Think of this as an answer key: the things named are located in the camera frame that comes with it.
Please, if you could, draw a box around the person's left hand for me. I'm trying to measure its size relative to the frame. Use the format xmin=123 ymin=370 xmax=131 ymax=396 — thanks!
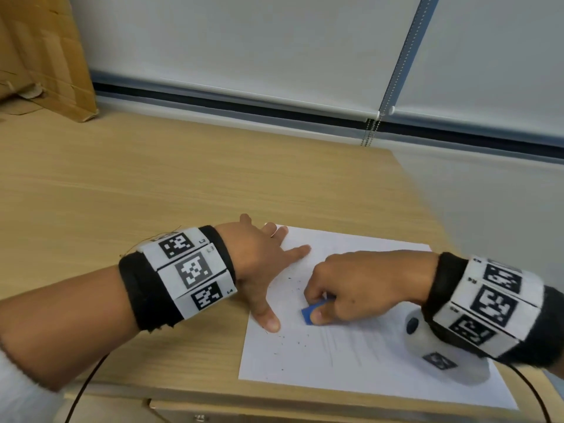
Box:
xmin=214 ymin=213 xmax=312 ymax=334

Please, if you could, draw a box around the person's right hand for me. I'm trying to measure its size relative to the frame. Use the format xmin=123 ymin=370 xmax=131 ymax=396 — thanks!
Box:
xmin=304 ymin=250 xmax=439 ymax=327

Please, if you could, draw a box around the blue eraser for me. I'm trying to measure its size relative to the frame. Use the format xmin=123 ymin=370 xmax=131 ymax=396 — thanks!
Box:
xmin=301 ymin=299 xmax=335 ymax=326

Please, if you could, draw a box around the white paper sheet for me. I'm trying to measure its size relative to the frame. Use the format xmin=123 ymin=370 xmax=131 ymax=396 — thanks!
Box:
xmin=237 ymin=224 xmax=520 ymax=411

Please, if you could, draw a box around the person's left forearm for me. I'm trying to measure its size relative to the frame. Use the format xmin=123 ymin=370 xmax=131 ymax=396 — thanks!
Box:
xmin=0 ymin=264 xmax=143 ymax=394

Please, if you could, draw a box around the wooden desk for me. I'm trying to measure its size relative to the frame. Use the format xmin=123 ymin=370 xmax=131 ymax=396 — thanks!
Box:
xmin=0 ymin=96 xmax=564 ymax=423

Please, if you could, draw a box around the black left wristband with markers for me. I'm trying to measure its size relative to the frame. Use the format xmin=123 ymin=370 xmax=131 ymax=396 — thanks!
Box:
xmin=117 ymin=225 xmax=239 ymax=333

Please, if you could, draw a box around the black wristband with markers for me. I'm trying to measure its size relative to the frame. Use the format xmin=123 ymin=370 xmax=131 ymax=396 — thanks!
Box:
xmin=117 ymin=225 xmax=239 ymax=333
xmin=422 ymin=252 xmax=564 ymax=369

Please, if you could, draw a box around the black right wristband with markers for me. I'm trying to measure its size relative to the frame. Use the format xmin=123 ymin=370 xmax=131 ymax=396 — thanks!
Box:
xmin=422 ymin=252 xmax=564 ymax=369

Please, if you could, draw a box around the wooden drawer front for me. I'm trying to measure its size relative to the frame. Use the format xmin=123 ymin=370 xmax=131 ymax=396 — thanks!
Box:
xmin=147 ymin=398 xmax=521 ymax=423

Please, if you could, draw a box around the wide white roller blind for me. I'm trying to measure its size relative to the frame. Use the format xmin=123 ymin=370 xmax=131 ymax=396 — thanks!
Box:
xmin=68 ymin=0 xmax=424 ymax=121

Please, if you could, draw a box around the narrow white roller blind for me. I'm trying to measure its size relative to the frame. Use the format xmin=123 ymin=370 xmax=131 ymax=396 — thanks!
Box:
xmin=387 ymin=0 xmax=564 ymax=138

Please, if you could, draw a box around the brown cardboard box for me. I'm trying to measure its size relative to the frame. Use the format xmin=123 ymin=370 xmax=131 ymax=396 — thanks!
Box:
xmin=0 ymin=0 xmax=99 ymax=123

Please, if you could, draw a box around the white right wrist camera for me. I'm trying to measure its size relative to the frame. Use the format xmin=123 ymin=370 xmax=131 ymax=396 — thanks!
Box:
xmin=404 ymin=308 xmax=492 ymax=387

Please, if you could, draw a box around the metal bead chain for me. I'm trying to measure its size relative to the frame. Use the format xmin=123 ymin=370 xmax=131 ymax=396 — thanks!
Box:
xmin=361 ymin=0 xmax=436 ymax=149

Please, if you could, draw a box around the dark window frame rail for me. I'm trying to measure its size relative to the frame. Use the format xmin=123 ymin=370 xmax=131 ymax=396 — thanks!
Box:
xmin=92 ymin=81 xmax=564 ymax=162

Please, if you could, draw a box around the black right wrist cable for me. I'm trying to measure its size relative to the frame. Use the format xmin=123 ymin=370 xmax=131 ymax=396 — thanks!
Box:
xmin=506 ymin=363 xmax=554 ymax=423

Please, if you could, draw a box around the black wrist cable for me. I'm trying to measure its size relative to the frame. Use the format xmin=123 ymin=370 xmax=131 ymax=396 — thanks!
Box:
xmin=63 ymin=354 xmax=109 ymax=423
xmin=506 ymin=363 xmax=554 ymax=423

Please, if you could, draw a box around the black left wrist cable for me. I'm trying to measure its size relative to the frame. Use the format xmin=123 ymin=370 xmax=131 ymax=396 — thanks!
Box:
xmin=63 ymin=354 xmax=109 ymax=423

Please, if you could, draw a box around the blue window post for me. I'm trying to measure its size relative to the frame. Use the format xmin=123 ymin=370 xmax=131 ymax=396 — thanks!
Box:
xmin=378 ymin=0 xmax=442 ymax=116

